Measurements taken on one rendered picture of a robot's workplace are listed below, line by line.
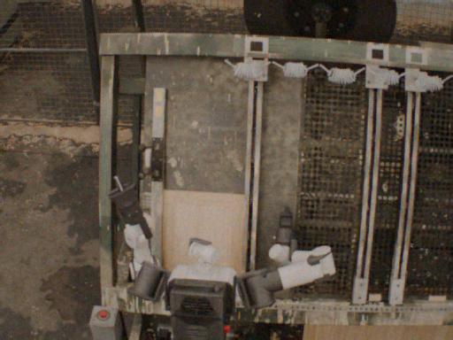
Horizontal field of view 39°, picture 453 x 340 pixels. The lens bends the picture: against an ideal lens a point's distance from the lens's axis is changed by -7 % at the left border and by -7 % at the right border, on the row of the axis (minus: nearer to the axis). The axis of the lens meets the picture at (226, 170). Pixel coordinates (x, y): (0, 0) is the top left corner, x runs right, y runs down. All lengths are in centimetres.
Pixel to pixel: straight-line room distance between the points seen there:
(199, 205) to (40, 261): 191
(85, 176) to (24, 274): 110
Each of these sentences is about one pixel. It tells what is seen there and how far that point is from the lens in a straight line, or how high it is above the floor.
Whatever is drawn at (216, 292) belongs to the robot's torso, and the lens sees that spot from 256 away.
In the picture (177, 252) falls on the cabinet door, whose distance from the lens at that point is 320.
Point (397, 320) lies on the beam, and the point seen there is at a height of 83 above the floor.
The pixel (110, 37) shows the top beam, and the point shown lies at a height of 195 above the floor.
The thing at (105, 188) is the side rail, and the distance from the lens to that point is 317.
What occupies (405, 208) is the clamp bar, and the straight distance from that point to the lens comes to 313.
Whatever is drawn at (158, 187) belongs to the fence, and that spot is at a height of 133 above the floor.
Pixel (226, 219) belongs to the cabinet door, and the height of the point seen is 121.
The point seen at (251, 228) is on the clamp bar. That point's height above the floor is 120.
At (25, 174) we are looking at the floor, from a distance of 554.
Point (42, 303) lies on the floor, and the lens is 451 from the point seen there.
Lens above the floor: 336
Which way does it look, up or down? 39 degrees down
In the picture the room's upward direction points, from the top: 1 degrees counter-clockwise
